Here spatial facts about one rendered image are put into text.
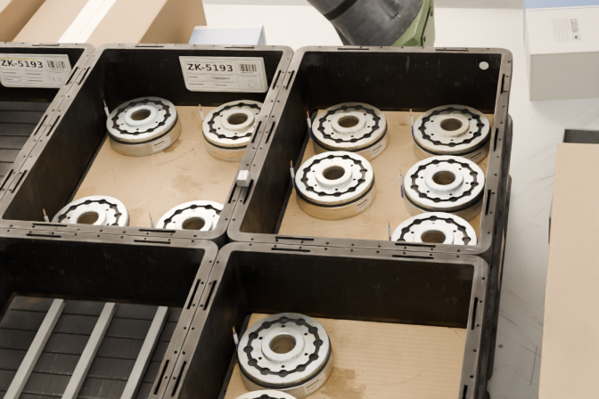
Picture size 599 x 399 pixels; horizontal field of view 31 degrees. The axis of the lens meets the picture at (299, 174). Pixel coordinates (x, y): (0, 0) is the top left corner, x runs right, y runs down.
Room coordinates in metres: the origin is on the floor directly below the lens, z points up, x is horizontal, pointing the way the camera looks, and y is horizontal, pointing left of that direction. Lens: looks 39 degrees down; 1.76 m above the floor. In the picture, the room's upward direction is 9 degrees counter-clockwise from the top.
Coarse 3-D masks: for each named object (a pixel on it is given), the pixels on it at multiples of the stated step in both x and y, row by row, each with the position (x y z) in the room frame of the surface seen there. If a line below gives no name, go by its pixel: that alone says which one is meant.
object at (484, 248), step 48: (336, 48) 1.28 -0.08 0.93; (384, 48) 1.26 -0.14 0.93; (432, 48) 1.24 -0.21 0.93; (480, 48) 1.22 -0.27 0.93; (288, 96) 1.18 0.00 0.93; (240, 240) 0.92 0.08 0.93; (288, 240) 0.90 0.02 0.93; (336, 240) 0.89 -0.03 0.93; (384, 240) 0.88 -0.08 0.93; (480, 240) 0.85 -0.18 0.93
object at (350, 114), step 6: (342, 114) 1.21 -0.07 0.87; (348, 114) 1.21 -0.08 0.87; (354, 114) 1.20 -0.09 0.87; (360, 114) 1.20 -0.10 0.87; (336, 120) 1.20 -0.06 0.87; (360, 120) 1.19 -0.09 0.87; (336, 126) 1.18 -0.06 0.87; (354, 126) 1.18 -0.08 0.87; (360, 126) 1.17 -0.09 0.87; (336, 132) 1.18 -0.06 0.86; (342, 132) 1.17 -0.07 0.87; (348, 132) 1.17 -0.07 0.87; (354, 132) 1.17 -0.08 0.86
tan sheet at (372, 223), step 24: (408, 120) 1.22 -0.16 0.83; (312, 144) 1.20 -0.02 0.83; (408, 144) 1.16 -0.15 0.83; (384, 168) 1.12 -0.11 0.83; (408, 168) 1.11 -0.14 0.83; (480, 168) 1.09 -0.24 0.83; (384, 192) 1.07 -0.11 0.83; (288, 216) 1.06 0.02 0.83; (312, 216) 1.05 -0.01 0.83; (360, 216) 1.04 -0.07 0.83; (384, 216) 1.03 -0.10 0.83; (408, 216) 1.02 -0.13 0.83; (480, 216) 1.00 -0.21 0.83
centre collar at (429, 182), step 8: (432, 168) 1.06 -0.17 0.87; (440, 168) 1.06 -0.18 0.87; (448, 168) 1.06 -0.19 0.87; (456, 168) 1.05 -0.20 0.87; (432, 176) 1.05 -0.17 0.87; (456, 176) 1.04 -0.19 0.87; (432, 184) 1.03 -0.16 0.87; (448, 184) 1.03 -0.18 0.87; (456, 184) 1.02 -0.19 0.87; (440, 192) 1.02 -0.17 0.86
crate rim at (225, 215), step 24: (96, 48) 1.38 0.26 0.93; (120, 48) 1.37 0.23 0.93; (144, 48) 1.36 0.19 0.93; (168, 48) 1.35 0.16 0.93; (192, 48) 1.34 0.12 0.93; (216, 48) 1.33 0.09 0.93; (240, 48) 1.32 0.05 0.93; (264, 48) 1.31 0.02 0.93; (288, 48) 1.30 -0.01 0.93; (72, 96) 1.26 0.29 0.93; (264, 120) 1.14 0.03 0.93; (48, 144) 1.17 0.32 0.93; (24, 168) 1.12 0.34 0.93; (240, 168) 1.05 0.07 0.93; (240, 192) 1.00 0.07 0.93; (0, 216) 1.03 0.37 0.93; (216, 240) 0.93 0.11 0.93
